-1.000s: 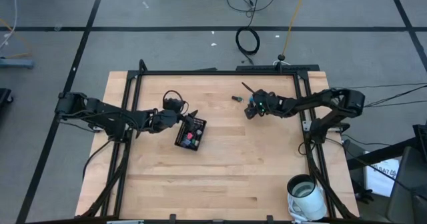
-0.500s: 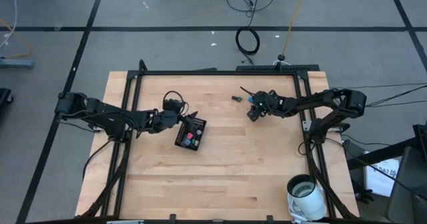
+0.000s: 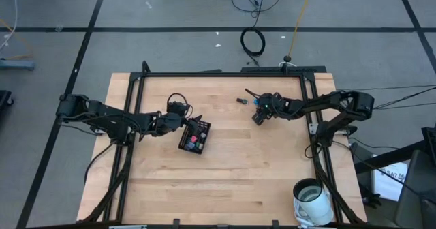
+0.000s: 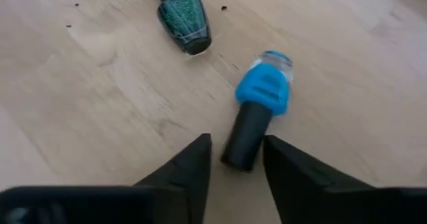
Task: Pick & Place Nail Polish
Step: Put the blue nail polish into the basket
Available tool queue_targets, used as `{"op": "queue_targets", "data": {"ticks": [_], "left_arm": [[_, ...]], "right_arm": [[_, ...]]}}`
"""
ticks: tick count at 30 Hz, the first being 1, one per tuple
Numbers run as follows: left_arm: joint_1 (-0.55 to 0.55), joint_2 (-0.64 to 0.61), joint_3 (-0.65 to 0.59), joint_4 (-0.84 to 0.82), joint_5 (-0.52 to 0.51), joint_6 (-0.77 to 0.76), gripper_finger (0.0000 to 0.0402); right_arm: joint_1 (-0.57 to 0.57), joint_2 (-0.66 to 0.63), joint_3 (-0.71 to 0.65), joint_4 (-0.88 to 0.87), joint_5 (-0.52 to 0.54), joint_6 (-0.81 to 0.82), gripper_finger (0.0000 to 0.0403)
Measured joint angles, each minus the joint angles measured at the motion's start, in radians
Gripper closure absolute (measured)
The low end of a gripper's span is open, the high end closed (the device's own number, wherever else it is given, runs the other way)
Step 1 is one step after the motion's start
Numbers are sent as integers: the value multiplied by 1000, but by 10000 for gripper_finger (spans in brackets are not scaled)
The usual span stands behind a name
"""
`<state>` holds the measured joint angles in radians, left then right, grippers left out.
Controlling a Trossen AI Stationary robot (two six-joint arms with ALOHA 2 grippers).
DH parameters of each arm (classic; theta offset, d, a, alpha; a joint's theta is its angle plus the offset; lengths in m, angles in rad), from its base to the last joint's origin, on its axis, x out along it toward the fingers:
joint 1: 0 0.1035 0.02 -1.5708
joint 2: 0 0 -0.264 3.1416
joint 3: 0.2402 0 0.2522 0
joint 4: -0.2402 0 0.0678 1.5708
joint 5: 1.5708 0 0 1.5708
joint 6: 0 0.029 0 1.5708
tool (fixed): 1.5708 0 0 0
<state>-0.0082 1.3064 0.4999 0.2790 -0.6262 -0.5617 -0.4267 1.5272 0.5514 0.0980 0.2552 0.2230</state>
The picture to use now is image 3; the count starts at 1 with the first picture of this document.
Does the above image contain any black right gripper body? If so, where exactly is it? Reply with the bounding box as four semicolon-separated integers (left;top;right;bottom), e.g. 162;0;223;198
260;92;290;119

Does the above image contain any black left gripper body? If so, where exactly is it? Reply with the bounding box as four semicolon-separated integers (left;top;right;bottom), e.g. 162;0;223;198
155;112;188;136

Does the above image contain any black plastic slotted basket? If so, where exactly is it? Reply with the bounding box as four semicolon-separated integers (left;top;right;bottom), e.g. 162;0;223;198
177;118;212;155

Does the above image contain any white cylindrical container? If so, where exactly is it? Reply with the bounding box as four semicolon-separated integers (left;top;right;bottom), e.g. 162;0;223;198
292;177;334;227

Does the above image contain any black stand beam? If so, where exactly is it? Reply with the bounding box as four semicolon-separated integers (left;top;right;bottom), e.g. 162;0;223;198
354;138;436;175

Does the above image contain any white printed box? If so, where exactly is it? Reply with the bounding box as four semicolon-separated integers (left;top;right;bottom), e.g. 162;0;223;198
371;160;409;202

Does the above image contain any grey stand foot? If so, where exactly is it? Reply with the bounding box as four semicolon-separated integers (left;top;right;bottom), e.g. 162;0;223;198
0;59;35;72

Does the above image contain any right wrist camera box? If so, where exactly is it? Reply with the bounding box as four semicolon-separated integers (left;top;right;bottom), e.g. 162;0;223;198
261;93;282;113

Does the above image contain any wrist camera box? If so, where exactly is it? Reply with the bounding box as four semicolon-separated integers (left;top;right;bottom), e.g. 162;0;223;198
166;101;189;117
261;93;282;113

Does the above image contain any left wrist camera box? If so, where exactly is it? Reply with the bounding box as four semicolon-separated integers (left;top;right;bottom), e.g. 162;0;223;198
166;101;189;117

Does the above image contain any black aluminium table frame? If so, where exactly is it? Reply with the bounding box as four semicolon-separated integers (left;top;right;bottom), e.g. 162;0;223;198
80;60;367;229

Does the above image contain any coiled black floor cable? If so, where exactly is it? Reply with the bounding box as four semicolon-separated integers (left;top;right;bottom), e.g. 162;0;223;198
240;27;266;58

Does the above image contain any yellow hanging cable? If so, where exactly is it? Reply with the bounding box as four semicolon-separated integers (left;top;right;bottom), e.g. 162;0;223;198
287;0;316;58

